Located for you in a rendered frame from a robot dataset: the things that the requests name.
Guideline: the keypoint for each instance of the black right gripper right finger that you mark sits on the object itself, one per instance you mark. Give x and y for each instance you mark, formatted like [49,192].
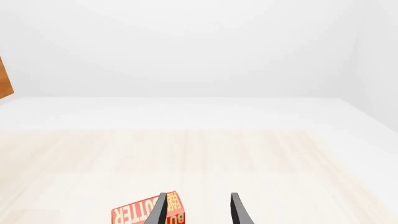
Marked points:
[238,213]

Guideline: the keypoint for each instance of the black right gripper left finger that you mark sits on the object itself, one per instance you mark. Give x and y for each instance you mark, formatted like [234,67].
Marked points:
[157,213]

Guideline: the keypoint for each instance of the red butter box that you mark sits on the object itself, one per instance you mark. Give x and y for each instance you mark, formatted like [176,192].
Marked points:
[130,213]

